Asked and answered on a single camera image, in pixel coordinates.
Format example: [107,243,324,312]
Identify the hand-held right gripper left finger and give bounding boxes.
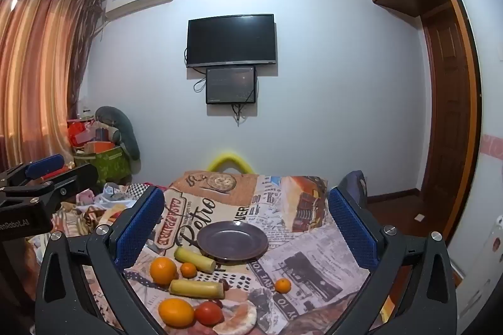
[35,186,174,335]

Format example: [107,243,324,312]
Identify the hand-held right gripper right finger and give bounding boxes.
[328,186,458,335]

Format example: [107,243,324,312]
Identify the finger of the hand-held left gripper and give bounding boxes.
[0,163,99,208]
[0,155,65,188]

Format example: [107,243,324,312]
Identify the large orange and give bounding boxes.
[158,298,196,328]
[150,257,178,286]

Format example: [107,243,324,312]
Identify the yellow banana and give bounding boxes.
[174,247,216,273]

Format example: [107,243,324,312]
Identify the yellow-green sugarcane piece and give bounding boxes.
[169,279,225,299]

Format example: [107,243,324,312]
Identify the purple plate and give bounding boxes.
[196,221,269,265]

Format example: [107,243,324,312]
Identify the red tomato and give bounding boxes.
[194,301,224,326]

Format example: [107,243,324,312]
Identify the peeled pomelo piece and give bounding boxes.
[213,300,258,335]

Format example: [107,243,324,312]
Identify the green patterned box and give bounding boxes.
[74,146,132,186]

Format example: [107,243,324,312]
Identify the black and white checkered cloth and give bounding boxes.
[128,183,156,199]

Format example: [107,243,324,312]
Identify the red gift boxes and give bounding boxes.
[67,118,97,147]

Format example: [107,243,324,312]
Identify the printed newspaper-pattern tablecloth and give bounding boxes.
[51,172,394,335]

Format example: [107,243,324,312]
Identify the grey plush pillow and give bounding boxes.
[95,106,141,163]

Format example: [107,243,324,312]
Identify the orange striped curtain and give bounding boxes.
[0,0,105,172]

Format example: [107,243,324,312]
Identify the brown wooden door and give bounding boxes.
[422,5,478,220]

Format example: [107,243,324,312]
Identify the white sliding wardrobe door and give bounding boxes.
[442,0,503,320]

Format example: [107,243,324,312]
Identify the small black wall monitor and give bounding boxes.
[205,65,257,105]

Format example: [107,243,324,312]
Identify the black wall television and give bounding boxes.
[186,14,276,68]

